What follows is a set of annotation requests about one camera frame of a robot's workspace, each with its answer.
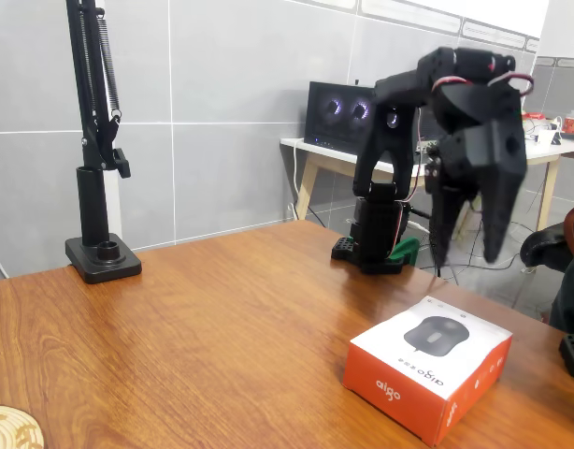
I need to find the green table clamp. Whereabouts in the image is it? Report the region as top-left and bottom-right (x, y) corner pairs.
(390, 236), (420, 268)

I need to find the black cable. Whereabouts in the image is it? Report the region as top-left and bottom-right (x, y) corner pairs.
(408, 207), (443, 281)

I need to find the black computer case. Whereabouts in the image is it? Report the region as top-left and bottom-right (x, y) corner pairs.
(304, 80), (441, 153)

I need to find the round wooden coaster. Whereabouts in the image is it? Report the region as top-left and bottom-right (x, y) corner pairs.
(0, 404), (46, 449)

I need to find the white desk with wooden legs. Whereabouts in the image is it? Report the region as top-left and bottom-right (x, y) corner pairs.
(280, 134), (574, 244)

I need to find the black stand base with post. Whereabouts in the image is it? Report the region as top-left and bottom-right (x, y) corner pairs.
(65, 166), (143, 285)

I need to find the orange white mouse box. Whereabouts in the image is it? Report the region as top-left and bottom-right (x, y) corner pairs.
(341, 295), (514, 448)

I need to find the black office chair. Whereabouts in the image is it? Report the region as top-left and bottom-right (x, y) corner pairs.
(519, 201), (574, 275)

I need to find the seated person body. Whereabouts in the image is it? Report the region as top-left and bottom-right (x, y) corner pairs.
(548, 252), (574, 334)

